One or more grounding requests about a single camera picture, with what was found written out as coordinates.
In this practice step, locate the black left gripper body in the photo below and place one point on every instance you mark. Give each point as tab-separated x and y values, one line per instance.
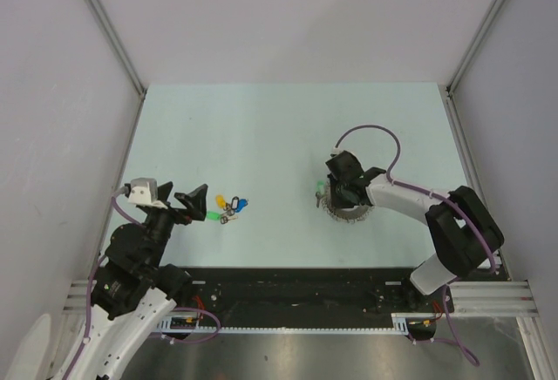
159	222

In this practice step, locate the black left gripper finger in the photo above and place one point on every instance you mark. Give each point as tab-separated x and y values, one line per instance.
194	204
164	191

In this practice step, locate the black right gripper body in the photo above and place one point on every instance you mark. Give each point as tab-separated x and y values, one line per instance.
338	196

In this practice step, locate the steel disc with key rings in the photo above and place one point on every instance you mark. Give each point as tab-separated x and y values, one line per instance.
348	215

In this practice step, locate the blue tag key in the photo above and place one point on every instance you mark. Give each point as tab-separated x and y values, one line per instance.
242	203

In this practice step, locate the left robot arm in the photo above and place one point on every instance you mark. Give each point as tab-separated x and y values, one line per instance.
129	291

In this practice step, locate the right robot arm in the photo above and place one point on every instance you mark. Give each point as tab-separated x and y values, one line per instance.
464	233

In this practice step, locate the loose yellow tag key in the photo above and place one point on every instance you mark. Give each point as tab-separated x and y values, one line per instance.
220	201

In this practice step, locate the black tag key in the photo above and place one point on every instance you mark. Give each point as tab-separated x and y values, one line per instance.
231	206

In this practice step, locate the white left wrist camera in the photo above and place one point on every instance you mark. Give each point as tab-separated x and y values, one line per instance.
143	192

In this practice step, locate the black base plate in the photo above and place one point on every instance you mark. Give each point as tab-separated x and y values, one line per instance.
332	298

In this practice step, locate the aluminium rail right side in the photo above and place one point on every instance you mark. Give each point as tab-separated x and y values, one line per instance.
464	150

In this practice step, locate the white slotted cable duct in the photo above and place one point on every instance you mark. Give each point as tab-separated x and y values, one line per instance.
398	328

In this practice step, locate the left aluminium frame post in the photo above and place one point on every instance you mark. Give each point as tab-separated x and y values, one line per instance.
114	41

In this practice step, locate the aluminium frame post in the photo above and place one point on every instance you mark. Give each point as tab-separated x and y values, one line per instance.
480	35
114	41

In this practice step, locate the right aluminium frame post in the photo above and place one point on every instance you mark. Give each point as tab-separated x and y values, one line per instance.
480	35

